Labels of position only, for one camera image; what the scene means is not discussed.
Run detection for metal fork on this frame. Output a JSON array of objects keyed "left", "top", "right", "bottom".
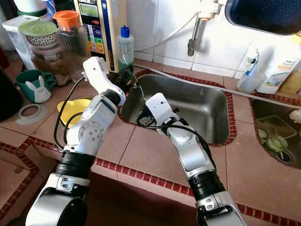
[{"left": 133, "top": 81, "right": 146, "bottom": 106}]

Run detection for yellow plastic dish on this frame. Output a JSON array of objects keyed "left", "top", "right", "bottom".
[{"left": 57, "top": 98, "right": 95, "bottom": 128}]

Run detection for green soap bottle blue cap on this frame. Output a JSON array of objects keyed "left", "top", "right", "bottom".
[{"left": 118, "top": 26, "right": 135, "bottom": 71}]

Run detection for cream water ionizer appliance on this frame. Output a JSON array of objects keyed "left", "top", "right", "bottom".
[{"left": 75, "top": 0, "right": 127, "bottom": 71}]

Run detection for clear pitcher orange lid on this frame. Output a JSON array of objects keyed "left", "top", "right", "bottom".
[{"left": 53, "top": 10, "right": 92, "bottom": 85}]

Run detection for large stainless steel sink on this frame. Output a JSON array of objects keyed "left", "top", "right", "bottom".
[{"left": 121, "top": 74, "right": 229, "bottom": 145}]

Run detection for grey hanging tap spout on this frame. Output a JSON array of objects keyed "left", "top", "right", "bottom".
[{"left": 187, "top": 13, "right": 204, "bottom": 57}]

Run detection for glass jar brown contents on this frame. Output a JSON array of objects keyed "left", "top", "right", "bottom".
[{"left": 30, "top": 45, "right": 71, "bottom": 87}]

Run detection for teal mug white rabbit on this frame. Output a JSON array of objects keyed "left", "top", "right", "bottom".
[{"left": 15, "top": 70, "right": 57, "bottom": 104}]

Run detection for patterned bowl green lid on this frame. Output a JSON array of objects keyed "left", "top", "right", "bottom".
[{"left": 18, "top": 20, "right": 59, "bottom": 49}]

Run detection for clear plastic cup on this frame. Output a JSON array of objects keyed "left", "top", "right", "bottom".
[{"left": 237, "top": 71, "right": 263, "bottom": 93}]

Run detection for clear container white lid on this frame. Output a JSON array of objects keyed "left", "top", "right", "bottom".
[{"left": 2, "top": 16, "right": 37, "bottom": 71}]

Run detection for white canister green base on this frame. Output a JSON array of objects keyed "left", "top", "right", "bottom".
[{"left": 13, "top": 0, "right": 50, "bottom": 17}]

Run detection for black kettle appliance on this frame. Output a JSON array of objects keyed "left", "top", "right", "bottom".
[{"left": 0, "top": 71, "right": 14, "bottom": 121}]

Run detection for small steel sink with dishes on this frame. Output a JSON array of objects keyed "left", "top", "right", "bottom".
[{"left": 248, "top": 97, "right": 301, "bottom": 168}]

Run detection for white blue toothbrush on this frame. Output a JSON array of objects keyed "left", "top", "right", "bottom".
[{"left": 246, "top": 48, "right": 260, "bottom": 78}]

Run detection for clear square food container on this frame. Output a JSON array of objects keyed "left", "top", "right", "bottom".
[{"left": 256, "top": 114, "right": 294, "bottom": 142}]

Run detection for small green cup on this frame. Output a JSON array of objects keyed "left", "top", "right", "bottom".
[{"left": 263, "top": 136, "right": 287, "bottom": 152}]

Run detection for white detergent bottle yellow cap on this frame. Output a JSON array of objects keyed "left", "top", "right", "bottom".
[{"left": 256, "top": 33, "right": 301, "bottom": 94}]

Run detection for dark blue basin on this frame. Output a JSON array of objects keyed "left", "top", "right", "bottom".
[{"left": 225, "top": 0, "right": 301, "bottom": 36}]

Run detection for yellow sponge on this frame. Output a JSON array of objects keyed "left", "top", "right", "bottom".
[{"left": 277, "top": 71, "right": 301, "bottom": 93}]

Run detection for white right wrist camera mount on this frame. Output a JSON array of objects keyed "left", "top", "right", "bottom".
[{"left": 143, "top": 93, "right": 180, "bottom": 127}]

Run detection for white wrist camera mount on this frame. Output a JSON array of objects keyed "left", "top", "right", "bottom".
[
  {"left": 143, "top": 93, "right": 180, "bottom": 127},
  {"left": 82, "top": 56, "right": 125, "bottom": 95}
]

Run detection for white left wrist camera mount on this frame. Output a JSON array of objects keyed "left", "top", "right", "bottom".
[{"left": 82, "top": 56, "right": 125, "bottom": 95}]

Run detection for thin white hose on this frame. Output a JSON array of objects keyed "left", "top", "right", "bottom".
[{"left": 134, "top": 13, "right": 202, "bottom": 51}]

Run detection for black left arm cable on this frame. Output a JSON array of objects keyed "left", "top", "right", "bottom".
[{"left": 54, "top": 77, "right": 90, "bottom": 151}]

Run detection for white wall tap fixture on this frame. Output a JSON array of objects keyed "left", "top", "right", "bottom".
[{"left": 198, "top": 0, "right": 226, "bottom": 20}]

